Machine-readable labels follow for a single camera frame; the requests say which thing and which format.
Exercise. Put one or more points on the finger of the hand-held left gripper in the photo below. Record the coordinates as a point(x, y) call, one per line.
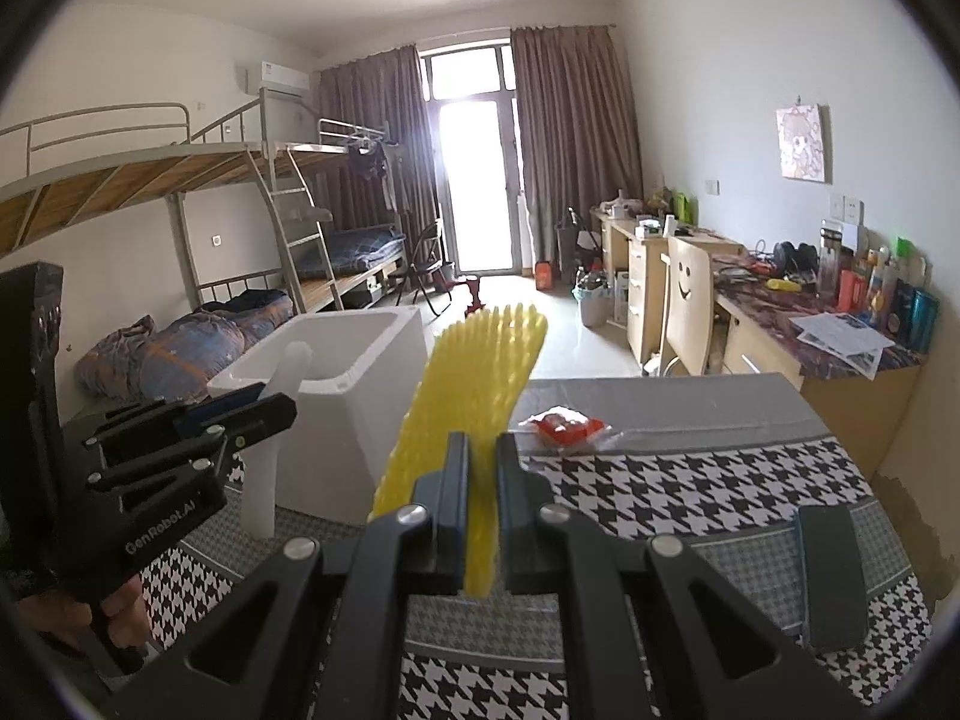
point(217, 409)
point(262, 420)

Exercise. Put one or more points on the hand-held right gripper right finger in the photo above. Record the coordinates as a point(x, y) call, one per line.
point(514, 525)

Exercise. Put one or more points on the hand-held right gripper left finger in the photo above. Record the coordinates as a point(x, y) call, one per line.
point(450, 525)

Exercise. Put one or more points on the white foam box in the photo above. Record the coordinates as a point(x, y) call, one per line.
point(375, 420)

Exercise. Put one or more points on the yellow foam net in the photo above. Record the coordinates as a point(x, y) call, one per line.
point(457, 382)

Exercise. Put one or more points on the person's left hand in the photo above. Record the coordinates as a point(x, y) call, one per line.
point(124, 611)

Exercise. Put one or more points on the blue orange plaid quilt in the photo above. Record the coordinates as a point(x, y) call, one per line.
point(187, 352)

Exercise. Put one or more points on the red snack packet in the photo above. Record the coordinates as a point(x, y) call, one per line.
point(566, 426)

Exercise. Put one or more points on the houndstooth tablecloth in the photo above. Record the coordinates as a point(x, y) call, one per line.
point(675, 480)

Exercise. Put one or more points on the dark blue blanket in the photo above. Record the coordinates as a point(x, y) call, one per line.
point(367, 247)

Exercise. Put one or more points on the black folding chair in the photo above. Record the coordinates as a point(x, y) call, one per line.
point(431, 262)

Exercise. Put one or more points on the small red stool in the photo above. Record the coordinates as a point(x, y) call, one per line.
point(471, 294)

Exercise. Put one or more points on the white bucket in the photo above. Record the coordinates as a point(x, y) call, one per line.
point(592, 306)

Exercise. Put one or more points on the orange container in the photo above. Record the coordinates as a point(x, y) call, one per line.
point(544, 277)

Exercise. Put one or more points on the metal bunk bed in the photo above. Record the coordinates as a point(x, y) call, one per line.
point(352, 131)
point(127, 172)

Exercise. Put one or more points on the wooden desk with drawers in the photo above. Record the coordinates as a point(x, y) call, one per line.
point(637, 292)

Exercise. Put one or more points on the dark hanging clothes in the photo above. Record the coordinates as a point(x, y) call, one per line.
point(371, 165)

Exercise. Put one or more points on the wooden chair with smiley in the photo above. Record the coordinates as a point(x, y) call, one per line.
point(686, 300)

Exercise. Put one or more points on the dark bag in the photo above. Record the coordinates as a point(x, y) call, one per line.
point(576, 240)

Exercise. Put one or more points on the dark rectangular case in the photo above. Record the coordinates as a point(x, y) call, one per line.
point(829, 577)

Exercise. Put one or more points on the glass balcony door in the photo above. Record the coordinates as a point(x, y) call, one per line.
point(476, 180)

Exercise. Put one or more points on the brown curtain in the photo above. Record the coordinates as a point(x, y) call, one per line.
point(367, 105)
point(577, 142)

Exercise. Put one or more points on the white air conditioner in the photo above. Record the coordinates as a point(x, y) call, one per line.
point(277, 79)

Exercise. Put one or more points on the wooden desk with patterned cover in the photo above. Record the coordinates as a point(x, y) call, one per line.
point(840, 412)

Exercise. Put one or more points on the green bottle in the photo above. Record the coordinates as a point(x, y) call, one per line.
point(683, 208)

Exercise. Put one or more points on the yellow item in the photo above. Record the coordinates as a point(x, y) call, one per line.
point(783, 286)

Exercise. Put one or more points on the printed paper sheets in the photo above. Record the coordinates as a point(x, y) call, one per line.
point(844, 345)

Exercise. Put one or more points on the black headphones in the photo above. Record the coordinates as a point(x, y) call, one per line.
point(795, 257)

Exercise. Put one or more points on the row of toiletry bottles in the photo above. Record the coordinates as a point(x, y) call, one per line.
point(892, 292)

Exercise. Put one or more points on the white wall switch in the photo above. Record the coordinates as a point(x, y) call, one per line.
point(845, 208)

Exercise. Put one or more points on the wall poster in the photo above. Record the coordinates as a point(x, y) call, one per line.
point(804, 142)

